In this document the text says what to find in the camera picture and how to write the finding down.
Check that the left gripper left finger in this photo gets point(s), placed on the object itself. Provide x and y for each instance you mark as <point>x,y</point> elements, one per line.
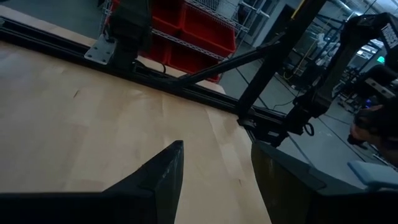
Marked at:
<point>155,189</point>

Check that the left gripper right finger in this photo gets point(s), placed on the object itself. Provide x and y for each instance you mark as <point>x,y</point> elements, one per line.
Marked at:
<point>295,193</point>

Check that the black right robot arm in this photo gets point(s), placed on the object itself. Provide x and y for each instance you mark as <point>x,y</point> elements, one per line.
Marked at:
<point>130,28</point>

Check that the person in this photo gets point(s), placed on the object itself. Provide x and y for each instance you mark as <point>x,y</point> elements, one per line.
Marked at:
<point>377,130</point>

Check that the light blue padded seat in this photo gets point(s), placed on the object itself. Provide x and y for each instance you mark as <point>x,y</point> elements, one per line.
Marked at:
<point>374,174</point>

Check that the red storage bin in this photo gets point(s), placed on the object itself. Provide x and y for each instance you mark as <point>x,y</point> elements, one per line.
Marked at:
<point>199,34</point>

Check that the silver metal bracket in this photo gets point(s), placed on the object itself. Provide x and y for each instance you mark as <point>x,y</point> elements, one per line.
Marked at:
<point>101,51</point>

